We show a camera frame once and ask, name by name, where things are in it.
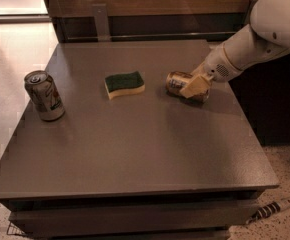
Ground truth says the left metal bracket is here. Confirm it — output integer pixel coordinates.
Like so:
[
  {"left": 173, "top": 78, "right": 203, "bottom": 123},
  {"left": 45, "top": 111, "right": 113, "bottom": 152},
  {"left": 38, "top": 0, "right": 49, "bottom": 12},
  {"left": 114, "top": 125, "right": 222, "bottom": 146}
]
[{"left": 92, "top": 3, "right": 111, "bottom": 42}]

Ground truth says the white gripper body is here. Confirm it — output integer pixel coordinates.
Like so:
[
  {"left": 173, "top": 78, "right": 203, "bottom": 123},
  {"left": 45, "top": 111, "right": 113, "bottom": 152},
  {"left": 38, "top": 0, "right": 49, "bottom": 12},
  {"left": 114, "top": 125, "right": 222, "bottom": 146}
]
[{"left": 191, "top": 43, "right": 243, "bottom": 82}]

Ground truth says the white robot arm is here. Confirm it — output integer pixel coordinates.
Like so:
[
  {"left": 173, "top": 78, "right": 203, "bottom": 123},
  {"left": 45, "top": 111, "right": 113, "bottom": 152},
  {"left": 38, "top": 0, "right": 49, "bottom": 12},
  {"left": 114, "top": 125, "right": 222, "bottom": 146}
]
[{"left": 180, "top": 0, "right": 290, "bottom": 98}]

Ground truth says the grey drawer cabinet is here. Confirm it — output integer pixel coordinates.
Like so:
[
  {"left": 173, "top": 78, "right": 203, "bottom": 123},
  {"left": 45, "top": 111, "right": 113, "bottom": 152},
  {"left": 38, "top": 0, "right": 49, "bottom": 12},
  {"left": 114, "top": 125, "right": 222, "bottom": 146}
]
[{"left": 0, "top": 40, "right": 278, "bottom": 240}]

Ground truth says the green yellow sponge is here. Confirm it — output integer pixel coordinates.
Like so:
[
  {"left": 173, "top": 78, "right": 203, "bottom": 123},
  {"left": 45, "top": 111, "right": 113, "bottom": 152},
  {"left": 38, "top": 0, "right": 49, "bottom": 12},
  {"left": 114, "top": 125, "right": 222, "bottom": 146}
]
[{"left": 104, "top": 71, "right": 145, "bottom": 100}]

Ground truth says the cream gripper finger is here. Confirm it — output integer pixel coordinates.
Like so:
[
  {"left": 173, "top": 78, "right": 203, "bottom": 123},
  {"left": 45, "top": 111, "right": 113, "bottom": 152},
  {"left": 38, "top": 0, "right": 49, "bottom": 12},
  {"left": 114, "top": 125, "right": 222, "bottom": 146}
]
[{"left": 180, "top": 74, "right": 212, "bottom": 98}]

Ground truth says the white green soda can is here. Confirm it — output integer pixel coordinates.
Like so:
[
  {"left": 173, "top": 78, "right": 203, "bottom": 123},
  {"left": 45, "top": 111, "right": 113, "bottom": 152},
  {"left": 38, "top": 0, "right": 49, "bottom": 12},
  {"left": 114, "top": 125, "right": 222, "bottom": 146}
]
[{"left": 24, "top": 70, "right": 65, "bottom": 121}]

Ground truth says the orange soda can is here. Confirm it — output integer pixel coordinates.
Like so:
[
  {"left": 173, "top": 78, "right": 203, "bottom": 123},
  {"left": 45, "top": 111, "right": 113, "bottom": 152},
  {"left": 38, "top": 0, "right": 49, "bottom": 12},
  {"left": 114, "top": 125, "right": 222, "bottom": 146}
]
[{"left": 166, "top": 71, "right": 209, "bottom": 103}]

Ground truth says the striped cable on floor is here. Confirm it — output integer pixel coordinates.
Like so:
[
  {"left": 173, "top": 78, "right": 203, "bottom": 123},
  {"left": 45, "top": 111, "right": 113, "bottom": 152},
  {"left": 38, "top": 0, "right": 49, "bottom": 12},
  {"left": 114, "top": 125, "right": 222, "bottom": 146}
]
[{"left": 245, "top": 197, "right": 290, "bottom": 225}]

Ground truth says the wire rack corner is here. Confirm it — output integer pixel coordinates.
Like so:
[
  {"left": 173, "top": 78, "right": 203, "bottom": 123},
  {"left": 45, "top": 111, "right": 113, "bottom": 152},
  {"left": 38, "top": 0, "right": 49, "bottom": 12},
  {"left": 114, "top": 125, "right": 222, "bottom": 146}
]
[{"left": 6, "top": 222, "right": 26, "bottom": 237}]

